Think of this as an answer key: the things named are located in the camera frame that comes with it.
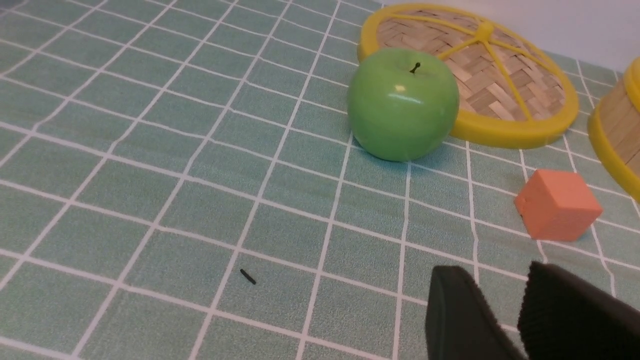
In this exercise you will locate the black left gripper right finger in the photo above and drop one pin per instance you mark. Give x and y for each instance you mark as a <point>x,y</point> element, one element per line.
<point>564,317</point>

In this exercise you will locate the green apple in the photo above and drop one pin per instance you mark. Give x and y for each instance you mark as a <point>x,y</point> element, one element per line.
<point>402,103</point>

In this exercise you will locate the bamboo steamer lid yellow rim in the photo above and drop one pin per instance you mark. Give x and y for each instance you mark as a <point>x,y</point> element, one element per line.
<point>512,95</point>

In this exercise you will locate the orange cube block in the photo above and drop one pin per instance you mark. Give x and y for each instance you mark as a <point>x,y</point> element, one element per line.
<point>557,205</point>

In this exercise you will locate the green checkered tablecloth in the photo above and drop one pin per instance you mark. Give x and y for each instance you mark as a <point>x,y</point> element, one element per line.
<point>150,149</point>

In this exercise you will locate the bamboo steamer tray yellow rim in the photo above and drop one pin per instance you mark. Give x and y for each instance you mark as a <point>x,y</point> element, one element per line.
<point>614,131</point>

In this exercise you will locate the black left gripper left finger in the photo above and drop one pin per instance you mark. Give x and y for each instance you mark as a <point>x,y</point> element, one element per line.
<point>459,324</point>

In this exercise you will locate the small black debris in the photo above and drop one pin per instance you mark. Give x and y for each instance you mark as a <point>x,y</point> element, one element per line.
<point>248,276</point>

